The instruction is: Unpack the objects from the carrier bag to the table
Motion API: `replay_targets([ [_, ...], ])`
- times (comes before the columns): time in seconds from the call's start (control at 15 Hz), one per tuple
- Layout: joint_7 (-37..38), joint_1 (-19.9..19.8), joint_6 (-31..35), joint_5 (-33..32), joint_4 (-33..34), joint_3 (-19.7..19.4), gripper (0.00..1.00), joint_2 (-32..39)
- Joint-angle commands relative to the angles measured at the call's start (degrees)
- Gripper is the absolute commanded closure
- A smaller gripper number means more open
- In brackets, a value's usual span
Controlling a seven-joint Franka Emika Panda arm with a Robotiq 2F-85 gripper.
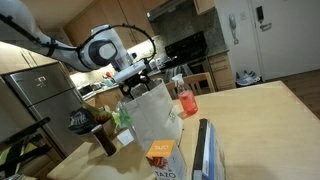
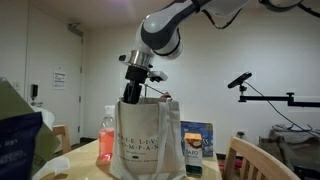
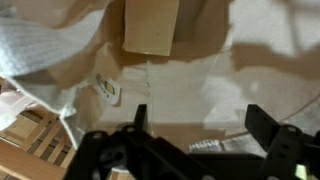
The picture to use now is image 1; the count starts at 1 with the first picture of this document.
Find orange white Tazo tea carton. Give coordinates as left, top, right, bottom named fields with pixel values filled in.
left=146, top=140, right=187, bottom=180

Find dark brown tumbler cup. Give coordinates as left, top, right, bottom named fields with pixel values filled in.
left=91, top=124, right=116, bottom=156

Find pair of sneakers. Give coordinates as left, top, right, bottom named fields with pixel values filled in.
left=236, top=71, right=261, bottom=86

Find range hood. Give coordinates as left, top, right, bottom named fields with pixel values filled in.
left=147, top=0, right=186, bottom=22

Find white entry door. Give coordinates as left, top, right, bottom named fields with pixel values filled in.
left=250, top=0, right=320, bottom=80

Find black kitchen stove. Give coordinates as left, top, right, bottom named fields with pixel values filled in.
left=160, top=31, right=210, bottom=83

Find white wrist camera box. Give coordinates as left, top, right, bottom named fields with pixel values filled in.
left=114, top=61, right=146, bottom=83

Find stainless steel refrigerator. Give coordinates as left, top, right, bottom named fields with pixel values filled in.
left=3, top=63, right=83, bottom=158

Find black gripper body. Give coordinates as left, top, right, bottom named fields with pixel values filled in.
left=119, top=74, right=151, bottom=92

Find wooden drawer cabinet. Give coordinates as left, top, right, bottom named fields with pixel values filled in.
left=208, top=53, right=235, bottom=91

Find wooden dining chair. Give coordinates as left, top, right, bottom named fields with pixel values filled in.
left=166, top=72, right=215, bottom=100

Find white wall phone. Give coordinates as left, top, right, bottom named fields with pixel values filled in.
left=229, top=13, right=239, bottom=45

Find wooden upper cabinets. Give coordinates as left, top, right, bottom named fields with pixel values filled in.
left=63, top=0, right=155, bottom=49

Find blue white cocoa box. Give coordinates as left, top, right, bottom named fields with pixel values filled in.
left=192, top=119, right=226, bottom=180

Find white paper card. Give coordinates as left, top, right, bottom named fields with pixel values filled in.
left=117, top=129, right=134, bottom=146

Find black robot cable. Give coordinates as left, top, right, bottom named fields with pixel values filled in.
left=0, top=13, right=157, bottom=63

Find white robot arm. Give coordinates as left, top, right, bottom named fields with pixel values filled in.
left=0, top=0, right=156, bottom=98

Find pink liquid spray bottle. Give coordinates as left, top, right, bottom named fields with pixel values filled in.
left=172, top=73, right=198, bottom=115

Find white canvas tote bag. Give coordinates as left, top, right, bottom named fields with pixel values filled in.
left=121, top=78, right=183, bottom=151

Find black equipment stand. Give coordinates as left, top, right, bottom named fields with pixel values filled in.
left=0, top=117, right=51, bottom=178

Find dark blue snack bag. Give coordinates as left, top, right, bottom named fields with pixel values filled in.
left=68, top=108, right=97, bottom=135

